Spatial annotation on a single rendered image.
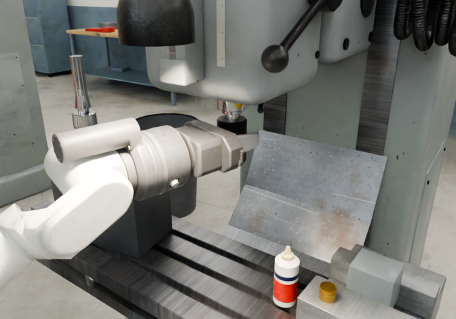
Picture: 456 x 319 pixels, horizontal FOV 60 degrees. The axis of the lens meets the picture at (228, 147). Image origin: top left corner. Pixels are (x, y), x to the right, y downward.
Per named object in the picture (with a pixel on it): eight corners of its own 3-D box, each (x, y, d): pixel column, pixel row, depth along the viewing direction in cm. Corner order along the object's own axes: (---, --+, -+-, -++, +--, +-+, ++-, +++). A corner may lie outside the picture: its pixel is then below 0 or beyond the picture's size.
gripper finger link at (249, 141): (255, 147, 63) (225, 157, 59) (256, 128, 62) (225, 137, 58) (262, 151, 62) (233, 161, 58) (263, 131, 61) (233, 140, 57)
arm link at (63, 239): (144, 200, 48) (49, 283, 44) (110, 168, 54) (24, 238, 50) (119, 165, 44) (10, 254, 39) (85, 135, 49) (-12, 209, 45)
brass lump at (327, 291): (330, 305, 52) (332, 294, 52) (315, 298, 53) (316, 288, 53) (337, 296, 54) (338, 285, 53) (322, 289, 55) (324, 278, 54)
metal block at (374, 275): (387, 320, 53) (393, 284, 51) (343, 300, 57) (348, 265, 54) (398, 297, 57) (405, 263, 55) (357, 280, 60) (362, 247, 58)
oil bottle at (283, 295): (290, 311, 66) (294, 256, 62) (268, 302, 68) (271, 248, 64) (300, 297, 69) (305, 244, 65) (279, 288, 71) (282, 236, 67)
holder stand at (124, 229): (139, 259, 79) (129, 167, 71) (58, 231, 88) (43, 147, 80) (173, 229, 89) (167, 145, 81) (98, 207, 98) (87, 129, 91)
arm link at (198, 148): (244, 124, 54) (170, 144, 47) (243, 187, 58) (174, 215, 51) (191, 105, 63) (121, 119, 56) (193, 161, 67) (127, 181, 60)
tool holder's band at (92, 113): (96, 119, 79) (95, 114, 79) (70, 121, 78) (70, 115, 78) (97, 112, 84) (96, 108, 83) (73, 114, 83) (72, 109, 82)
